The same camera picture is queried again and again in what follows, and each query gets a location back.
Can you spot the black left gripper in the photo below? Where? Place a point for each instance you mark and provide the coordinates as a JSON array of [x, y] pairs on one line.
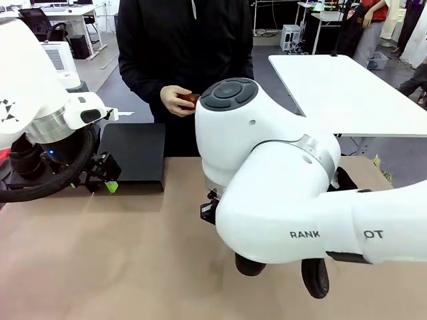
[[66, 150]]

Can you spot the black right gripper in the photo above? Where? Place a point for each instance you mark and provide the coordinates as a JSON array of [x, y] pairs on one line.
[[210, 210]]

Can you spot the red wooden shoe brush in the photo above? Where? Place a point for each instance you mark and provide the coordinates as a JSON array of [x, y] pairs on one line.
[[190, 100]]

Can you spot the person's right forearm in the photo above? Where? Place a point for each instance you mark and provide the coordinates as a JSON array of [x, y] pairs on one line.
[[140, 80]]

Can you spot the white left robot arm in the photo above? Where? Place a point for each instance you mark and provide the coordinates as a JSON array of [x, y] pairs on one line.
[[20, 83]]

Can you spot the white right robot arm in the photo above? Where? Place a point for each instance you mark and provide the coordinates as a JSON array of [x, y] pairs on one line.
[[267, 200]]

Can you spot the person's right hand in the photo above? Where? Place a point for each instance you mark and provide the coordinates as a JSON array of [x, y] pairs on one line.
[[171, 100]]

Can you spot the white air purifier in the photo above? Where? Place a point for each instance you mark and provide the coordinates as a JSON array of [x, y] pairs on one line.
[[63, 56]]

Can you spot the black computer tower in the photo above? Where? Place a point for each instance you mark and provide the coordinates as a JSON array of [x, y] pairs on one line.
[[79, 46]]

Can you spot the person torso in black jacket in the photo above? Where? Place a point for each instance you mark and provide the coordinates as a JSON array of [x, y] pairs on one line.
[[187, 40]]

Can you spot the white office desk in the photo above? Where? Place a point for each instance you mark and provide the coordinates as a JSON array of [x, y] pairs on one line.
[[66, 11]]

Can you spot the black mesh office chair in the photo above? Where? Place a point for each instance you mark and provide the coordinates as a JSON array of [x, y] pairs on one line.
[[36, 20]]

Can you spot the large white table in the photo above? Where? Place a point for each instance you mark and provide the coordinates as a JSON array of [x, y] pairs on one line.
[[333, 83]]

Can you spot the computer monitor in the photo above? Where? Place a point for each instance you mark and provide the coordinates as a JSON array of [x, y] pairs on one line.
[[50, 1]]

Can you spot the white computer case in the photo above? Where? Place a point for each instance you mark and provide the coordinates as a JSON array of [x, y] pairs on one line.
[[291, 35]]

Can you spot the black clamp pole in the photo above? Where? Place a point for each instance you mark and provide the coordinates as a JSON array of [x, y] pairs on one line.
[[340, 33]]

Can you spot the grey plastic bin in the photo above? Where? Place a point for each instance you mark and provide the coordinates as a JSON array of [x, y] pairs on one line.
[[378, 60]]

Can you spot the white-legged work table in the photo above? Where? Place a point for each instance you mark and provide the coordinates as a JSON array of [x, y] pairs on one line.
[[325, 15]]

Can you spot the black hanging apron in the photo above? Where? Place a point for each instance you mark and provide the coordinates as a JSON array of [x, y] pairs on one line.
[[352, 30]]

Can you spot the figure in red top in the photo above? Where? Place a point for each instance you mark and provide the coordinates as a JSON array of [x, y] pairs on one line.
[[372, 36]]

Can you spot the seated person's dark leg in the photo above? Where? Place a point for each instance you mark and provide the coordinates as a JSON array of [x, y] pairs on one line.
[[413, 81]]

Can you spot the cream hanging garment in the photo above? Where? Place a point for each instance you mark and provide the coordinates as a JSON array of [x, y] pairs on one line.
[[390, 20]]

